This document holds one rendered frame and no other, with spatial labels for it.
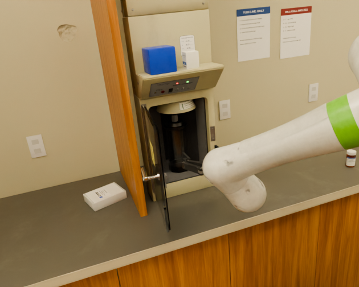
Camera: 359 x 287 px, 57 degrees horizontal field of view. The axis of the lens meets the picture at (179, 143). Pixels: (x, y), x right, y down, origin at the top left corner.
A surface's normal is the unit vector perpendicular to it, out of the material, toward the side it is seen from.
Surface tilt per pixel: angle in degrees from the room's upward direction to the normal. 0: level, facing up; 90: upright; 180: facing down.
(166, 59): 90
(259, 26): 90
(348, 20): 90
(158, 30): 90
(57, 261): 0
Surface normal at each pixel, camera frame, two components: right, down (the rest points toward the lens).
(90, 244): -0.09, -0.93
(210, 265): 0.33, 0.32
